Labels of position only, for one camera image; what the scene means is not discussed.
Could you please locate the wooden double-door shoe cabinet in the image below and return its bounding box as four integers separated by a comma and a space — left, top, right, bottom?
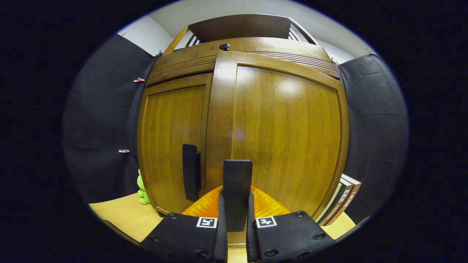
137, 14, 350, 249

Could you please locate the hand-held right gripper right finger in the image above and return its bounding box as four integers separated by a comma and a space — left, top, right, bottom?
246, 186, 336, 263

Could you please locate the dark grey book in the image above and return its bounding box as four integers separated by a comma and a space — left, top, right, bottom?
320, 177, 353, 225

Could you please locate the brown book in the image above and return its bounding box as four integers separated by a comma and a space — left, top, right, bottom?
325, 174, 362, 226

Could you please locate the wooden shoe cabinet door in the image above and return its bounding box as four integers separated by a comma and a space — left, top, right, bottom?
205, 50, 350, 221
137, 73, 213, 216

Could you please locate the green frog toy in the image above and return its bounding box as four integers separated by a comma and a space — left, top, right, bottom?
137, 169, 151, 205

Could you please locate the black door handle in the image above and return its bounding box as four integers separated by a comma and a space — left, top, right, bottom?
223, 160, 253, 232
182, 144, 201, 202

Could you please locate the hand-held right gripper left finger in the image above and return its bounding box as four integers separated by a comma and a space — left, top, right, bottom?
141, 186, 228, 263

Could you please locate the green and white book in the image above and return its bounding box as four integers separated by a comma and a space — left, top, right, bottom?
315, 183, 342, 222

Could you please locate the wooden cabinet drawer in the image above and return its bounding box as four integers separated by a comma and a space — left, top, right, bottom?
146, 37, 340, 86

